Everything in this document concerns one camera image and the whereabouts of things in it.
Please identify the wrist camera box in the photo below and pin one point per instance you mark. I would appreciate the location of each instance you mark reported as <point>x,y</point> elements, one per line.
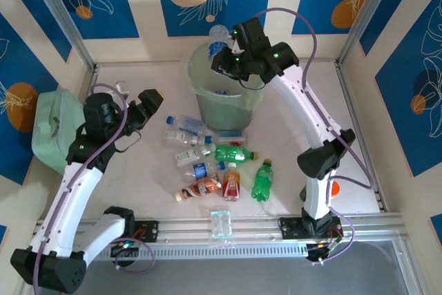
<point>237,46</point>
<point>121,87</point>

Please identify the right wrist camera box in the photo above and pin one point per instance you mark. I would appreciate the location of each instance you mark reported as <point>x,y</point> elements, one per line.
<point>237,46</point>

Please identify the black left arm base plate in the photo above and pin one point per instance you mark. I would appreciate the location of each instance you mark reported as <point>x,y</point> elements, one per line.
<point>148,231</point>

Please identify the clear bottle green white label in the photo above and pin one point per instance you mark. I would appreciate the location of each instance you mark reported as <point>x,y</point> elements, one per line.
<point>188,155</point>
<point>179,136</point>

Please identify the clear bottle dark blue label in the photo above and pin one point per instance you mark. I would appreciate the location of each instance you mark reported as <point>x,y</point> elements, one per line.
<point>200,170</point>

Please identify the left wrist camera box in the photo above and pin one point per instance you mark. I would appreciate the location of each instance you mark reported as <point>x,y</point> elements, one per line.
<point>121,87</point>

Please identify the flattened bottle bright blue label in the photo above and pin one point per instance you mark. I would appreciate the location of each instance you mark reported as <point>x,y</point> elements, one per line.
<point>229,134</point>

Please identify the aluminium frame post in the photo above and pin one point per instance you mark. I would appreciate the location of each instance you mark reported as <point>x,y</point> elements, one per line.
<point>58,5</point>
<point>369,8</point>

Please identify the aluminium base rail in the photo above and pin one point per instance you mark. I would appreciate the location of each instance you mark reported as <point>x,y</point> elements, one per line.
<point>193,229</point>

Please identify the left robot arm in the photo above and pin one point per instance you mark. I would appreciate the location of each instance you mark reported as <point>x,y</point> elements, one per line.
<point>69,205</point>

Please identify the green Sprite bottle yellow cap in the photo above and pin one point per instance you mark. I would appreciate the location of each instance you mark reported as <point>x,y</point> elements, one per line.
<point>261,184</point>
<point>231,153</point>

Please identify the red label drink bottle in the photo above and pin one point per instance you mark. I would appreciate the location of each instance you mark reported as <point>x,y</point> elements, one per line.
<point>231,184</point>

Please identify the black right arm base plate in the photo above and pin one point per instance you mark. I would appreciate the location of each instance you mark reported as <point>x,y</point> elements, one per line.
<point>291,227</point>

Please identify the clear bottle light blue label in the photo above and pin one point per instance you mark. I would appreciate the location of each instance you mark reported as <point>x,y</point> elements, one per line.
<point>190,124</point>

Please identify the clear plastic cup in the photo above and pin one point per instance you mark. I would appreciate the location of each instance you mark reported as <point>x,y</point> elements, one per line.
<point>221,224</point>

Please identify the small blue label bottle white cap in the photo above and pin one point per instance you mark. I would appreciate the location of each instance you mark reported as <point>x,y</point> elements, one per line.
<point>226,93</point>

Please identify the mint green storage box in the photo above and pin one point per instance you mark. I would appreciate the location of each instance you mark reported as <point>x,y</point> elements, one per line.
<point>52,112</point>

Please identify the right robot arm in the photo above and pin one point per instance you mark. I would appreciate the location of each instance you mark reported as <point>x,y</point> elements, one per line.
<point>304,108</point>

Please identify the clear Pepsi bottle blue label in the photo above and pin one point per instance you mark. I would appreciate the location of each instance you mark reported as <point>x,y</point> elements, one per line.
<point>218,37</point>

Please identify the grey metal panel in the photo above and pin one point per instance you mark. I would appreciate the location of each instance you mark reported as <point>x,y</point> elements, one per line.
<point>224,277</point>

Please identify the orange cap bottle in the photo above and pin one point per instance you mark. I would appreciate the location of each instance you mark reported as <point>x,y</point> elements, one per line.
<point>335,188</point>

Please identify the grey mesh waste bin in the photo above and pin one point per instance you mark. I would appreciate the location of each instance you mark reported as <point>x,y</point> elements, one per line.
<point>224,115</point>

